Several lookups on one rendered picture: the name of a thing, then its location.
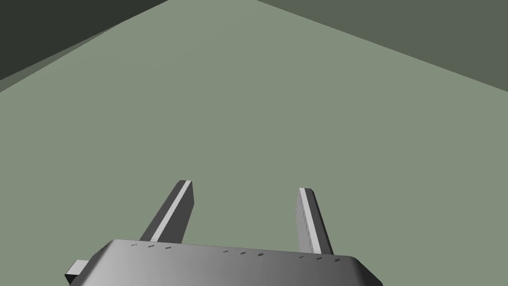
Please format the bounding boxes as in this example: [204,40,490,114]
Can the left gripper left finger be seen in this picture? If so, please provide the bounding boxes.
[138,179,195,244]

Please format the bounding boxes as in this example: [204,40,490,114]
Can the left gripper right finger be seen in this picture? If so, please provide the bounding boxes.
[295,187,334,256]

